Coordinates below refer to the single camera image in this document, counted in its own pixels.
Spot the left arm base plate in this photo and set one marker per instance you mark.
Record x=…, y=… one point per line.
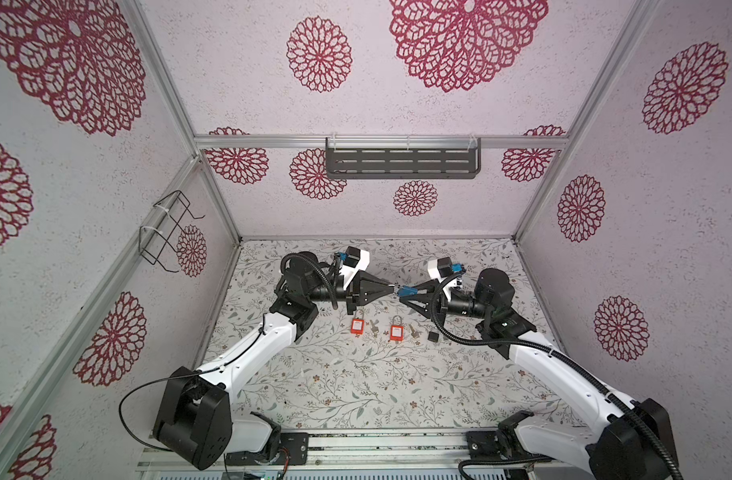
x=284, y=449

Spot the red padlock with warning label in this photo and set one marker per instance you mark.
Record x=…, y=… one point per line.
x=357, y=326

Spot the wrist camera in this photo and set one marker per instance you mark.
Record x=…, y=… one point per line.
x=442, y=268
x=352, y=261

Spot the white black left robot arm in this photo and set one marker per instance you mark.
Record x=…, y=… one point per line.
x=195, y=418

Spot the grey metal wall shelf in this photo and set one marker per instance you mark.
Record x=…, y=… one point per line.
x=402, y=159

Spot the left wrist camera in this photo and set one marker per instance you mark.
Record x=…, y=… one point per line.
x=352, y=261

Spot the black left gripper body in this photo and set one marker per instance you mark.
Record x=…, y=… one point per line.
x=352, y=293

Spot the blue padlock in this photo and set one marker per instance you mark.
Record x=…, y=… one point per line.
x=406, y=291

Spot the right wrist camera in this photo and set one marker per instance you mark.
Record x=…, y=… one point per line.
x=442, y=268

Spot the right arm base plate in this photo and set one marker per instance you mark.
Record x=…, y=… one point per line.
x=499, y=446

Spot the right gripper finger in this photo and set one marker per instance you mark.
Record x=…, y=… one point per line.
x=418, y=303
x=423, y=289

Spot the aluminium front rail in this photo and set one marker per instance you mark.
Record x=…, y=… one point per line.
x=341, y=450

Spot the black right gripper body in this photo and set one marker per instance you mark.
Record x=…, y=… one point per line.
x=442, y=302

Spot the red padlock with property label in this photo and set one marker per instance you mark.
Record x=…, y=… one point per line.
x=396, y=331

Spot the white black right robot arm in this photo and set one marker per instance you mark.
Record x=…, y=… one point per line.
x=622, y=438

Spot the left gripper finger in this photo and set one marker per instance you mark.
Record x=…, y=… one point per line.
x=372, y=283
x=369, y=296

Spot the black wire wall basket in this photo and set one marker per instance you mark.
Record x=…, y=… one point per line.
x=175, y=243

